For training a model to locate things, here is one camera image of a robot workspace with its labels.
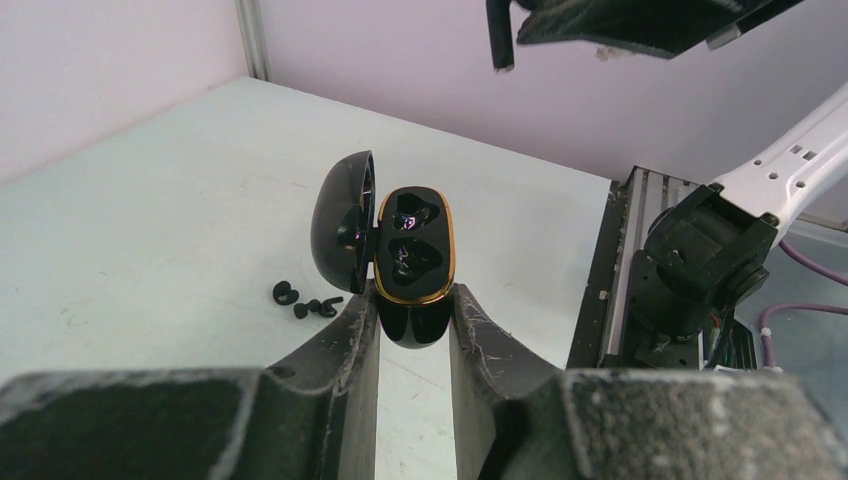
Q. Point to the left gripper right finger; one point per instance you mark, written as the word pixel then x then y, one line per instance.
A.
pixel 517 416

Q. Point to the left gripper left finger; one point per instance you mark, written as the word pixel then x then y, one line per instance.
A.
pixel 310 415

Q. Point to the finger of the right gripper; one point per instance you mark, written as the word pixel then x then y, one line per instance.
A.
pixel 498 20
pixel 658 28

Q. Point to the black ear-hook earbud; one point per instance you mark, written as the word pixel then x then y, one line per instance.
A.
pixel 284 294
pixel 325 309

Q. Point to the black gold-striped charging case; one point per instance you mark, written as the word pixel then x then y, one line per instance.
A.
pixel 405 245

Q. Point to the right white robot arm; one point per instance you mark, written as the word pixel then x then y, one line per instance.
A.
pixel 676 284

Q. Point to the left aluminium frame post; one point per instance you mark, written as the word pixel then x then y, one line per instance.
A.
pixel 253 37

